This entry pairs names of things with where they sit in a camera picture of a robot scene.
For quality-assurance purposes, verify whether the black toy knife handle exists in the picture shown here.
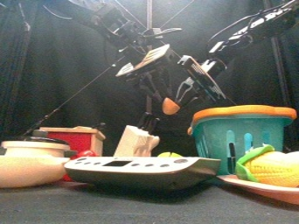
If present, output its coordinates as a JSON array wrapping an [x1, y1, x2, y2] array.
[[137, 111, 153, 131], [149, 116, 162, 134]]

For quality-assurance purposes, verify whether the grey digital kitchen scale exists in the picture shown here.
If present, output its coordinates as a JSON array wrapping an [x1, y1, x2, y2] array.
[[63, 156, 223, 191]]

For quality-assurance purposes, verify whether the yellow toy corn green husk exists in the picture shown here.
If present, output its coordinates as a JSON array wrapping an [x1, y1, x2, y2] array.
[[235, 143, 299, 188]]

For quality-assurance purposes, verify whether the white toy cooking pot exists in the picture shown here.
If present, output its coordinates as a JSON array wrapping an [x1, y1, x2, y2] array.
[[0, 136, 79, 189]]

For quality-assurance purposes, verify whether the green toy fruit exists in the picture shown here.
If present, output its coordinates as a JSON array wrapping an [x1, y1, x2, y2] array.
[[157, 151, 185, 158]]

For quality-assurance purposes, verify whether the red toy tomato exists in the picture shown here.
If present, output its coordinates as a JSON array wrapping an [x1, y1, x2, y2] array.
[[62, 150, 99, 182]]

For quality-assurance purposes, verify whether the teal basket with orange rim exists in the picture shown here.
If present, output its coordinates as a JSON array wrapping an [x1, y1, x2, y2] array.
[[187, 104, 298, 176]]

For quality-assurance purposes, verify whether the white toy knife block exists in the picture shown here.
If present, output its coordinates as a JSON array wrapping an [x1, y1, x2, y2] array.
[[113, 124, 162, 158]]

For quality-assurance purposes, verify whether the diagonal thin metal rod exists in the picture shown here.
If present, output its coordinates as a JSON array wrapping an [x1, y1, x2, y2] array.
[[23, 56, 127, 137]]

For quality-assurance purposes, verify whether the orange toy eggshell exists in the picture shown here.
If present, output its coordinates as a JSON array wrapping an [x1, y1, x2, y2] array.
[[162, 97, 183, 116]]

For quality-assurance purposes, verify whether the vertical metal frame pole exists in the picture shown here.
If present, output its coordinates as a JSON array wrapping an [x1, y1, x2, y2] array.
[[145, 0, 155, 116]]

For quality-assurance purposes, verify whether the pink plastic plate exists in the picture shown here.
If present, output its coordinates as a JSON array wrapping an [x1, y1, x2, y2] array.
[[217, 173, 299, 206]]

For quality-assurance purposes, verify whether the red toy box wooden top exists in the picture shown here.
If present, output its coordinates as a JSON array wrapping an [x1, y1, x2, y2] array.
[[39, 125, 109, 158]]

